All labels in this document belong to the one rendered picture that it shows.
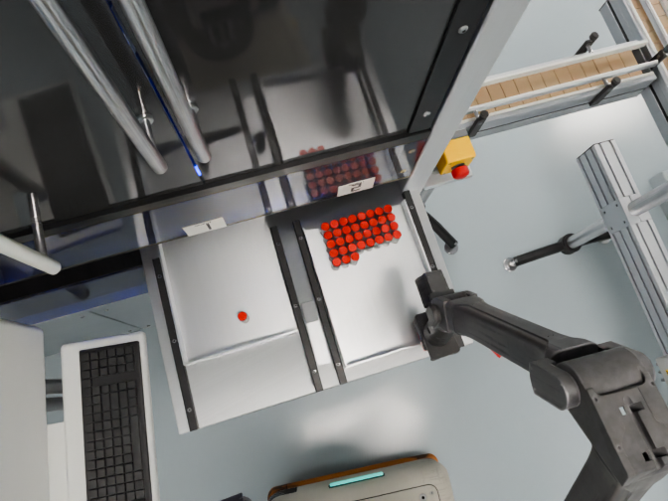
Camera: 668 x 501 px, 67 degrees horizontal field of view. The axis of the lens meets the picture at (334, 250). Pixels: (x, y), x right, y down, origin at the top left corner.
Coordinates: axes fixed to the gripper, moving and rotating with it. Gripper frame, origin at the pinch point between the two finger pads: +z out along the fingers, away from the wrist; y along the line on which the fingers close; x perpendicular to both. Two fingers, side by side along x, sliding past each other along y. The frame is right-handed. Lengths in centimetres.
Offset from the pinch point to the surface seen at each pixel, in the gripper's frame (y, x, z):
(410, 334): 3.9, 3.1, 2.2
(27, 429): 9, 89, 0
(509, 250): 43, -69, 84
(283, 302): 19.5, 29.2, -0.6
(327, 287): 19.9, 18.3, -0.7
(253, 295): 23.1, 35.4, -1.3
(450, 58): 27, -4, -59
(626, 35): 63, -83, -10
